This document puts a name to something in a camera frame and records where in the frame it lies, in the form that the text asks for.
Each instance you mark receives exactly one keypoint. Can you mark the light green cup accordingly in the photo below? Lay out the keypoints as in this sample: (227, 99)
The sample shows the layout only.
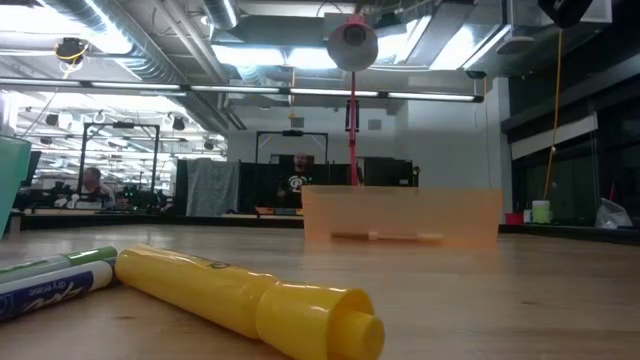
(541, 211)

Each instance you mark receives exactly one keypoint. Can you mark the clear plastic bag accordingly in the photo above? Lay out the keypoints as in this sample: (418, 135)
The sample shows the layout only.
(612, 214)

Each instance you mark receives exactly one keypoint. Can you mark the red container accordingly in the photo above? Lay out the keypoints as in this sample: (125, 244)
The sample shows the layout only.
(514, 218)

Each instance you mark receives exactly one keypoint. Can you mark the red desk lamp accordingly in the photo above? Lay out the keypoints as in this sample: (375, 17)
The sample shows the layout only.
(352, 47)

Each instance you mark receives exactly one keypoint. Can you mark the orange translucent tray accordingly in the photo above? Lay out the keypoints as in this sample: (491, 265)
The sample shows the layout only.
(400, 210)

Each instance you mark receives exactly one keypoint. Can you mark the person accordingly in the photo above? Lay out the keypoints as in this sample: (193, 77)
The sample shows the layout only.
(92, 187)
(296, 182)

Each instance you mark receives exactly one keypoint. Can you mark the LED light bar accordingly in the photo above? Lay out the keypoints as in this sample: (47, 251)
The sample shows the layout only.
(240, 89)

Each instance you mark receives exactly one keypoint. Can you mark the black partition panels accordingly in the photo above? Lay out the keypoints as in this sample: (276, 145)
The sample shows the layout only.
(250, 190)

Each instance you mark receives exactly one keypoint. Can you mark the grey hanging cloth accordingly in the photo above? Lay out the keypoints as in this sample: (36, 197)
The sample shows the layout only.
(212, 187)

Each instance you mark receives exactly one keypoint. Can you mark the thick yellow highlighter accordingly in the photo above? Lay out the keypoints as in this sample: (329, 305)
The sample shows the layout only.
(225, 292)

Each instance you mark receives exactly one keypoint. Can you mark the green dry-erase marker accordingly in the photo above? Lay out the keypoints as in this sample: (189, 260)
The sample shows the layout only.
(85, 256)

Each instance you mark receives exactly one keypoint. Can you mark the green translucent tray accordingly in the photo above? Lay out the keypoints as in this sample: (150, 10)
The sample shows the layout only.
(12, 175)

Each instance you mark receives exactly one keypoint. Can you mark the blue dry-erase marker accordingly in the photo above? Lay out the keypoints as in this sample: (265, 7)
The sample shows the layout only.
(55, 290)

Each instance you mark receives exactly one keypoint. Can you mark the black background rig frame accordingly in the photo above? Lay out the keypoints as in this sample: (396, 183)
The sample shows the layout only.
(120, 125)
(292, 133)

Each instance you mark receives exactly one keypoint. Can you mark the black aluminium rig frame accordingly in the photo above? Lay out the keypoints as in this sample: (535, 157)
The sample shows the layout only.
(150, 220)

